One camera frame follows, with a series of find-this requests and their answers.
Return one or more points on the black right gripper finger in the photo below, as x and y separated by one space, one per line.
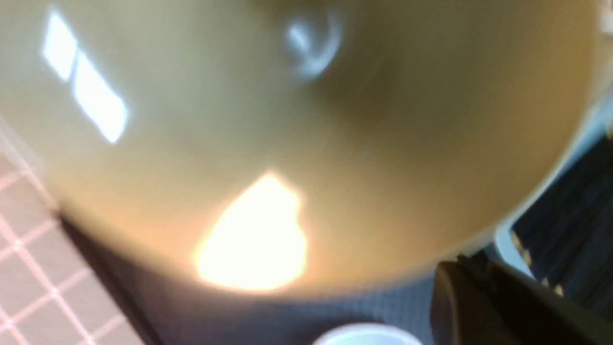
495 304

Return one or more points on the white sauce dish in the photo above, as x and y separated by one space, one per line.
367 334

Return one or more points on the blue plastic chopstick bin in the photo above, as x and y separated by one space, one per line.
598 123

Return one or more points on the pile of black chopsticks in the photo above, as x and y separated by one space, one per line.
566 236

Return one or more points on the yellow-green noodle bowl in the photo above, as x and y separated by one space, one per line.
295 146

